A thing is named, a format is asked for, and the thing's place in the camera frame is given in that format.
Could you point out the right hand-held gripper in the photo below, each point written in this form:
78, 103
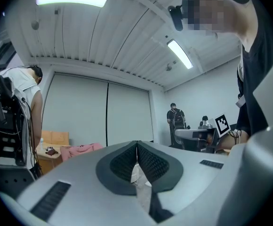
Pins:
222, 126

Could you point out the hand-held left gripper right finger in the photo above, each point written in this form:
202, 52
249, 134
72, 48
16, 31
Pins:
209, 192

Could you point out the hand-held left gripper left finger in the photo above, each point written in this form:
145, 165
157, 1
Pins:
80, 196

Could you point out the person's right forearm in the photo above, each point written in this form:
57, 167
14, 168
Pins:
230, 141

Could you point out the pink cushioned armchair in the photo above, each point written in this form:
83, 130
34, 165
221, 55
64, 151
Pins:
75, 150

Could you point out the brown cloth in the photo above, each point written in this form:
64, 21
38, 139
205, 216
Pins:
51, 151

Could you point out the white roller blind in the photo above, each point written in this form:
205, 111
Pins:
75, 109
129, 116

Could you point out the light wooden table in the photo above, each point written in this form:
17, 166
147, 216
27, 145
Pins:
54, 136

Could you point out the dark plastic chair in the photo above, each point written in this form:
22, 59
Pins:
9, 180

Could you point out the person's black t-shirt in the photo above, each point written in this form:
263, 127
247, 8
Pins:
259, 43

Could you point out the black head camera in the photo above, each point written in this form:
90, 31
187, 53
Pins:
176, 18

